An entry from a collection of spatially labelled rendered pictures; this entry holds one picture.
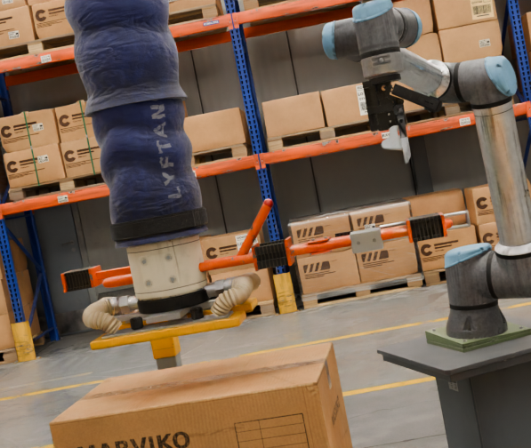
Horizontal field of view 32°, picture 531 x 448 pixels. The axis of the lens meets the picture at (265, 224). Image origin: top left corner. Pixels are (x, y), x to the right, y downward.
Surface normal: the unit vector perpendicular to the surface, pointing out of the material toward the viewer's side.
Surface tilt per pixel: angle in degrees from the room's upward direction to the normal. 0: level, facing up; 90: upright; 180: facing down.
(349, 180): 90
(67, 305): 90
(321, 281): 93
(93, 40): 73
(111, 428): 90
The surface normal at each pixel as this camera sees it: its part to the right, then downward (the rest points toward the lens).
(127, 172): -0.34, -0.17
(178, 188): 0.63, -0.27
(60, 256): -0.05, 0.06
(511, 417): 0.29, 0.00
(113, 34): -0.06, -0.23
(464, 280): -0.54, 0.16
